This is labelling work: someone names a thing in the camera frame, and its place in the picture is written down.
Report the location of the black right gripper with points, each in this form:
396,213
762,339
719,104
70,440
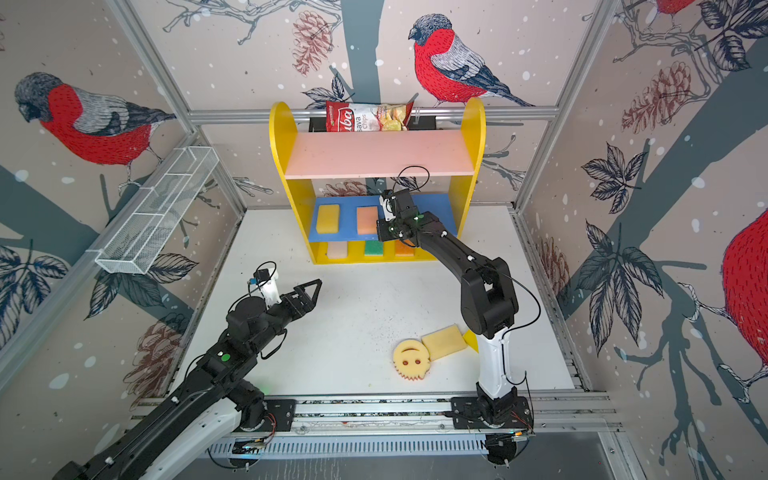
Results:
381,225

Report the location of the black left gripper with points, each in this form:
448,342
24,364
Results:
307,303

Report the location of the green scouring sponge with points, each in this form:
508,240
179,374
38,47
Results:
373,248

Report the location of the salmon pink sponge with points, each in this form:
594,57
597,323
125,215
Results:
366,220

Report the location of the orange scouring sponge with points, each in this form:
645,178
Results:
404,250

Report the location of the pale pink sponge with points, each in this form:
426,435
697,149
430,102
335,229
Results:
337,250

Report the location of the yellow rectangular sponge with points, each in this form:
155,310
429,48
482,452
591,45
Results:
328,219

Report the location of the cream beige sponge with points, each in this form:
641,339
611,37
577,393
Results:
444,342

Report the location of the bright yellow sponge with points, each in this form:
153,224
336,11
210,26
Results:
470,339

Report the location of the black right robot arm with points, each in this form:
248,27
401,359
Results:
488,300

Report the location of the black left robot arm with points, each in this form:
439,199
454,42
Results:
219,374

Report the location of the yellow wooden shelf unit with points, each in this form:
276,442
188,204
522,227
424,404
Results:
439,167

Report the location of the red chips bag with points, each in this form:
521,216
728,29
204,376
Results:
345,117

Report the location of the smiley face sponge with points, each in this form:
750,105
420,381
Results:
411,359

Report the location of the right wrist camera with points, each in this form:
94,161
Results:
386,202

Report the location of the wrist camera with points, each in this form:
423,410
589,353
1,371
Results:
386,202
264,282

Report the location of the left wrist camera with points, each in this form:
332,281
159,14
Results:
264,282

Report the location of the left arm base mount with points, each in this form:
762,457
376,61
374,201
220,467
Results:
270,415

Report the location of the white wire mesh basket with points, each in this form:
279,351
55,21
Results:
140,239

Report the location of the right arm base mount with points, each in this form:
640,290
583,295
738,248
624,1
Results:
511,411

